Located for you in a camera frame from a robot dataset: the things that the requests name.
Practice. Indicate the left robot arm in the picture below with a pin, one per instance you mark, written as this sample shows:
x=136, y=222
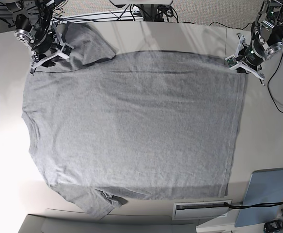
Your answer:
x=266, y=39

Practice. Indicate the black device lower right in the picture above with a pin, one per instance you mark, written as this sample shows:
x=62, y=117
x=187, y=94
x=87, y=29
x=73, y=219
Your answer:
x=275, y=226

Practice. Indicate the grey T-shirt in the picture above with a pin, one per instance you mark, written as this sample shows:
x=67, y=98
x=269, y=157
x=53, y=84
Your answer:
x=147, y=125

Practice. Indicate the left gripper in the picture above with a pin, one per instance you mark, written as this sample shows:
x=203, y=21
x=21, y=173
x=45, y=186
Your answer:
x=254, y=56

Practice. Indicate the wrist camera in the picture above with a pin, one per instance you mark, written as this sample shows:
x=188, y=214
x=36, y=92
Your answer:
x=67, y=50
x=231, y=62

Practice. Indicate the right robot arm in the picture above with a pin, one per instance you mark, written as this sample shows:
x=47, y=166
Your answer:
x=36, y=24

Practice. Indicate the grey laptop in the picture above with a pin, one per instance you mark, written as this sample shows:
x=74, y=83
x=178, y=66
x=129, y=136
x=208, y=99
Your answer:
x=265, y=186

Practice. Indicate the table cable grommet box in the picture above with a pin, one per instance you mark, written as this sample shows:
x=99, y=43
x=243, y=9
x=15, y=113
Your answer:
x=200, y=210

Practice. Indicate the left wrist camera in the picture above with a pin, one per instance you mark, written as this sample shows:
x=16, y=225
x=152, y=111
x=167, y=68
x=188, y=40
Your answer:
x=231, y=62

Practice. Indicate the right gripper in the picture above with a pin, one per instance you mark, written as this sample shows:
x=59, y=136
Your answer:
x=49, y=51

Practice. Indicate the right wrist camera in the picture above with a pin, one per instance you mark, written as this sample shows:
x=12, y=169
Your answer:
x=67, y=50

